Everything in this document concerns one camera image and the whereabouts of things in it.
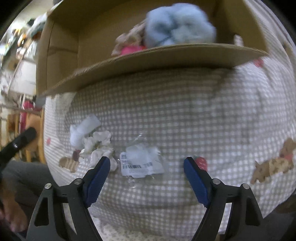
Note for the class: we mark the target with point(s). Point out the pink rubber duck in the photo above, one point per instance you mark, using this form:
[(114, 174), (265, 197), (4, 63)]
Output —
[(131, 49)]

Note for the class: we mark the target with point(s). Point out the wooden chair with red cushion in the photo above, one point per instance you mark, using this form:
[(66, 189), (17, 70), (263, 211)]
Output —
[(17, 119)]

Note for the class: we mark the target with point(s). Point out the beige lace-trimmed scrunchie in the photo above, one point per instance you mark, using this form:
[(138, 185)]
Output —
[(135, 36)]

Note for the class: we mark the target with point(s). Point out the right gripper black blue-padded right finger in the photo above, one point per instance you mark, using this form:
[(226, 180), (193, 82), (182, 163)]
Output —
[(245, 217)]

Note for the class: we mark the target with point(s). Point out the person's left hand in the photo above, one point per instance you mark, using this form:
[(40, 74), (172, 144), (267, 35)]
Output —
[(11, 211)]

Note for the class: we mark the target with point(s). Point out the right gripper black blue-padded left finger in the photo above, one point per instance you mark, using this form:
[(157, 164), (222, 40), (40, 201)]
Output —
[(48, 221)]

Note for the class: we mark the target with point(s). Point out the cream floral scrunchie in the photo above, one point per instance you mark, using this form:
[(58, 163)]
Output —
[(95, 147)]

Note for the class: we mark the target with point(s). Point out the brown cardboard box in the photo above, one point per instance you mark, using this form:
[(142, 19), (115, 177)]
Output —
[(78, 38)]

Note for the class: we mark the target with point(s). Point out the light blue fluffy scrunchie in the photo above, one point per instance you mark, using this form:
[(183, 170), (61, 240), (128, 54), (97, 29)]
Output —
[(180, 23)]

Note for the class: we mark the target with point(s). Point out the clear bag with label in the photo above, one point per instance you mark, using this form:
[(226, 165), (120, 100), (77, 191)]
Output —
[(142, 163)]

